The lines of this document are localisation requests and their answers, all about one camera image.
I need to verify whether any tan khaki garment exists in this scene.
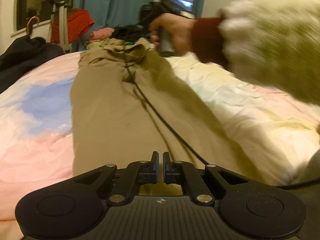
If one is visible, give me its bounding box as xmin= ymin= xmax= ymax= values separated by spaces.
xmin=70 ymin=39 xmax=263 ymax=181

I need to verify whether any right forearm fuzzy sleeve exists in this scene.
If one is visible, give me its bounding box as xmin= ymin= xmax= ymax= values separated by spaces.
xmin=191 ymin=1 xmax=319 ymax=105

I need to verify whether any black clothes pile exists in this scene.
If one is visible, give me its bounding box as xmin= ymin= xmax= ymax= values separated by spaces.
xmin=110 ymin=25 xmax=151 ymax=43

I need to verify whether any beige clothes pile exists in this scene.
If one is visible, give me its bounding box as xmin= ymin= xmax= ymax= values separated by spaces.
xmin=85 ymin=38 xmax=110 ymax=50

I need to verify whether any person right hand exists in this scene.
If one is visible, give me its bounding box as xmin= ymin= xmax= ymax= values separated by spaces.
xmin=149 ymin=13 xmax=197 ymax=56

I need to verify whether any pink folded garment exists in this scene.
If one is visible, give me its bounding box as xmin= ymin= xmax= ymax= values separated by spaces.
xmin=89 ymin=27 xmax=114 ymax=42

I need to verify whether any red shirt on stand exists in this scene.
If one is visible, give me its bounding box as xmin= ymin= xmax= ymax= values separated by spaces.
xmin=50 ymin=9 xmax=94 ymax=44

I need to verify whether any garment steamer stand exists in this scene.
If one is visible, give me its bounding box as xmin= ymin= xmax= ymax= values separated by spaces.
xmin=48 ymin=0 xmax=71 ymax=53

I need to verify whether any pink cane hook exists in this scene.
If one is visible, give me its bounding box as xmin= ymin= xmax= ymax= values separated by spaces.
xmin=26 ymin=16 xmax=40 ymax=38

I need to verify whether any black jacket on bed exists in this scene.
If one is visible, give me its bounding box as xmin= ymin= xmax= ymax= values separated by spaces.
xmin=0 ymin=35 xmax=64 ymax=92

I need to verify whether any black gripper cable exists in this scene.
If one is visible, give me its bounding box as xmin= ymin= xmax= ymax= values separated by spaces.
xmin=122 ymin=39 xmax=211 ymax=166

